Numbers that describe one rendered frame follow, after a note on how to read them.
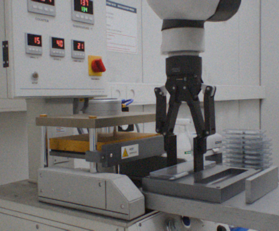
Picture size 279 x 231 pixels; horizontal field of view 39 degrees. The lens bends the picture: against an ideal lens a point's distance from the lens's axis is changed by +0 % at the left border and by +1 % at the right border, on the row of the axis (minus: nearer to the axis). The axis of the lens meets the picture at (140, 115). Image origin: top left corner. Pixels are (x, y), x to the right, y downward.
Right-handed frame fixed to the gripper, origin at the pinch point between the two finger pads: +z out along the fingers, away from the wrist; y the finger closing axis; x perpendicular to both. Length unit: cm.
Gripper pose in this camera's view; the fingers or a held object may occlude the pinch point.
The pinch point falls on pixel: (184, 154)
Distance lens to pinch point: 82.8
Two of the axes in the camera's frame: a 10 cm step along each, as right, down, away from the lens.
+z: 0.2, 10.0, 0.5
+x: 5.9, -0.5, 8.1
